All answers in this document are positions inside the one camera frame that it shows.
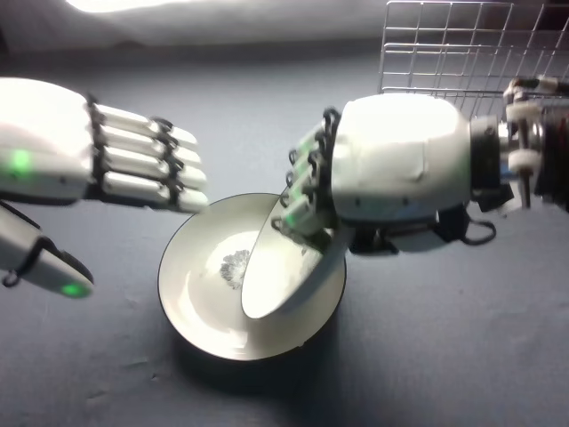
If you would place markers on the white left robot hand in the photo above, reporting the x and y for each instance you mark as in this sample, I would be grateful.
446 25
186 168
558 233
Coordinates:
44 142

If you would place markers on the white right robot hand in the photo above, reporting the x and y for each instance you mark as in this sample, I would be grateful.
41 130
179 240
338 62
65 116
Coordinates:
400 160

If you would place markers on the white plate with leaf print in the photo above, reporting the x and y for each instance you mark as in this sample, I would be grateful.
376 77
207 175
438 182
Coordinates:
275 276
200 276

